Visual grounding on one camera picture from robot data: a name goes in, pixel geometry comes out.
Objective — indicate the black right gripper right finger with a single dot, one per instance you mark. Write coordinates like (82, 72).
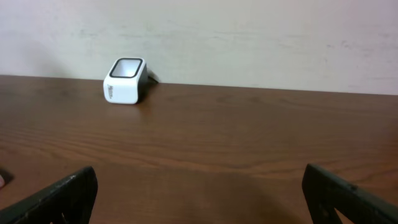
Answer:
(326, 194)

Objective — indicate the white barcode scanner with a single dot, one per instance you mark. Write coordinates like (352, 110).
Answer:
(125, 82)

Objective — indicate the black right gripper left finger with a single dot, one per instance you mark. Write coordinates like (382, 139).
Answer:
(69, 200)

